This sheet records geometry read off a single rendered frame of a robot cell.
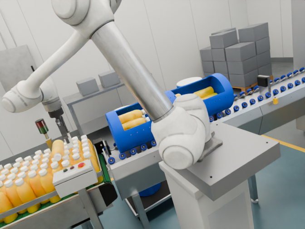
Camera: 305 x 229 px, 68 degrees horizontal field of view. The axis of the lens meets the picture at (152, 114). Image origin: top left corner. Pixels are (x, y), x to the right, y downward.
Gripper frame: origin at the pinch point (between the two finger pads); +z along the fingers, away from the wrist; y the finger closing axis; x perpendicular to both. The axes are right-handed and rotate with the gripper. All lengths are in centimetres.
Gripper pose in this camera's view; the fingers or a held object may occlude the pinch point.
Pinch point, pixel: (68, 141)
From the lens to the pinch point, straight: 139.8
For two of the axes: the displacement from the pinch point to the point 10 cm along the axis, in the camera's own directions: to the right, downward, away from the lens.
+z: 2.6, 9.0, 3.5
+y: -3.4, -2.5, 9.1
